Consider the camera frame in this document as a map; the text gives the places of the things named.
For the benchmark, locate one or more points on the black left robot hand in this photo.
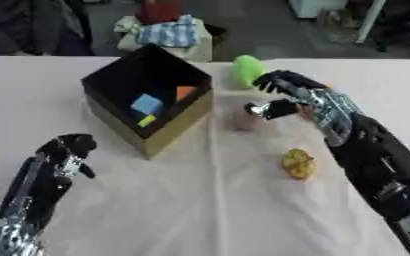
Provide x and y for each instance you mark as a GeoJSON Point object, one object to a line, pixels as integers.
{"type": "Point", "coordinates": [45, 180]}

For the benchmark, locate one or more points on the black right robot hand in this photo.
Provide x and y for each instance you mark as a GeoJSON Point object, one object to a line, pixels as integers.
{"type": "Point", "coordinates": [284, 88]}

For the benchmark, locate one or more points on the silver and black right robot arm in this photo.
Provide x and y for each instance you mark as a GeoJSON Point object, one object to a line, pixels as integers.
{"type": "Point", "coordinates": [366, 150]}

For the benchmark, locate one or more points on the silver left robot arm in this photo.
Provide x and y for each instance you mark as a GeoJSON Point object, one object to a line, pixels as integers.
{"type": "Point", "coordinates": [10, 238]}

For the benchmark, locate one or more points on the tan cardboard box black inside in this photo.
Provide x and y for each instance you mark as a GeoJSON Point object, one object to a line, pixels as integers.
{"type": "Point", "coordinates": [147, 100]}

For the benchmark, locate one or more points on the green toy fruit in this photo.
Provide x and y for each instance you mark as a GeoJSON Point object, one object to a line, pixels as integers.
{"type": "Point", "coordinates": [247, 70]}

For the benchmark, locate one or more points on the pink translucent cup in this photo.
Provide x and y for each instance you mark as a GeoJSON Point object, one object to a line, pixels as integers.
{"type": "Point", "coordinates": [244, 120]}

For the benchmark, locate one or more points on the yellow toy fruit cluster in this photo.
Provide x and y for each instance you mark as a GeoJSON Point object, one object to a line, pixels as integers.
{"type": "Point", "coordinates": [299, 164]}

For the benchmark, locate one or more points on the orange block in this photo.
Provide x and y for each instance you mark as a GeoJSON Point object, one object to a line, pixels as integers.
{"type": "Point", "coordinates": [184, 92]}

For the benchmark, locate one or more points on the white pole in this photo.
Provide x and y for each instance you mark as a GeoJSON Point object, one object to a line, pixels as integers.
{"type": "Point", "coordinates": [370, 20]}

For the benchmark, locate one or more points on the yellow-green block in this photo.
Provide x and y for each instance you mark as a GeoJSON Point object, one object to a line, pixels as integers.
{"type": "Point", "coordinates": [146, 120]}

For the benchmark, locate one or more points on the blue block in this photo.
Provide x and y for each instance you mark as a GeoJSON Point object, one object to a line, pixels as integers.
{"type": "Point", "coordinates": [147, 104]}

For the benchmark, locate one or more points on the blue striped cloth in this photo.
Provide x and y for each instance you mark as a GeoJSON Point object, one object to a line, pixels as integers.
{"type": "Point", "coordinates": [167, 33]}

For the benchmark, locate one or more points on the red bag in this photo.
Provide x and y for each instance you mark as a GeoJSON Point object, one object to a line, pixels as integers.
{"type": "Point", "coordinates": [159, 10]}

